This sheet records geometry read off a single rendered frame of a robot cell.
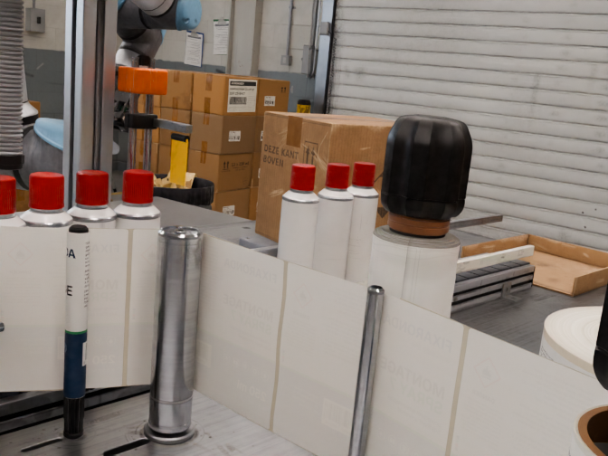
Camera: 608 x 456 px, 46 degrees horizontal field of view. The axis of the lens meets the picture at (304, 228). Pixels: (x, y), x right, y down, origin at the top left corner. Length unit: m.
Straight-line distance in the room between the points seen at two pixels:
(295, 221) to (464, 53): 4.49
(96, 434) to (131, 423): 0.04
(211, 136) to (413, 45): 1.77
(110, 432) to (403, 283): 0.30
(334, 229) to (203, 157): 3.75
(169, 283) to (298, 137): 0.87
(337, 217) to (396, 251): 0.35
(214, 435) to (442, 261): 0.26
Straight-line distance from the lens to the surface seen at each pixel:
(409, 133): 0.66
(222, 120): 4.61
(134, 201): 0.79
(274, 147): 1.51
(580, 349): 0.58
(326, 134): 1.36
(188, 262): 0.60
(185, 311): 0.61
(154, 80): 0.87
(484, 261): 1.32
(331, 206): 1.00
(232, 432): 0.68
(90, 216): 0.77
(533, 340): 1.19
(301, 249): 0.97
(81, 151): 0.91
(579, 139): 5.10
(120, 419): 0.70
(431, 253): 0.66
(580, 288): 1.51
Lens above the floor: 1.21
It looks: 12 degrees down
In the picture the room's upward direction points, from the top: 5 degrees clockwise
